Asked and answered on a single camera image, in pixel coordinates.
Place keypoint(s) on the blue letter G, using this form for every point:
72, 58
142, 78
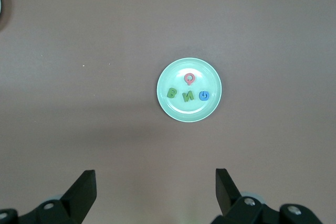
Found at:
200, 96

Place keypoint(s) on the green letter N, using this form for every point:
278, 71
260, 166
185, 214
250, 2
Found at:
189, 96

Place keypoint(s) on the green plate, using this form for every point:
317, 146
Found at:
189, 111

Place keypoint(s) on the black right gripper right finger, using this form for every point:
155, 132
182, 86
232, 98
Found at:
231, 203

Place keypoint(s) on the brown table mat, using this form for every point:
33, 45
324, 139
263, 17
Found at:
105, 103

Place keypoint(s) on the red letter Q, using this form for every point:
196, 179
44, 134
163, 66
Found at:
185, 78

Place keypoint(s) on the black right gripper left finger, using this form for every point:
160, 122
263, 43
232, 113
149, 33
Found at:
76, 203

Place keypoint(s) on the green letter B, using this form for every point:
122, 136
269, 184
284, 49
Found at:
168, 94

